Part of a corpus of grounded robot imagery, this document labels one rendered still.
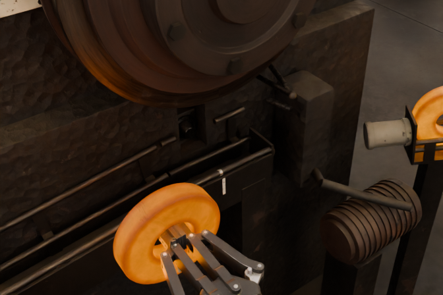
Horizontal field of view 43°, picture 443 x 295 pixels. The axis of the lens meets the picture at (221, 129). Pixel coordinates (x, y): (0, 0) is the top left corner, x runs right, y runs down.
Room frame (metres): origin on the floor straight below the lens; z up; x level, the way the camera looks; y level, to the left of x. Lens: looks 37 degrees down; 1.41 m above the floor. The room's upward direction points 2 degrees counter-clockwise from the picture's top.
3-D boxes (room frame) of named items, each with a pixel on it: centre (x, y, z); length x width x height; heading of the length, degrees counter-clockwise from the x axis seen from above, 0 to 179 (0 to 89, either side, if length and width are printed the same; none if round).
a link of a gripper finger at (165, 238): (0.49, 0.08, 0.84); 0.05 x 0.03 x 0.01; 33
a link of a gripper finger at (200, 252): (0.45, 0.02, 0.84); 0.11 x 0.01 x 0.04; 32
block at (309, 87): (0.94, -0.17, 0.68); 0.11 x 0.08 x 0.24; 33
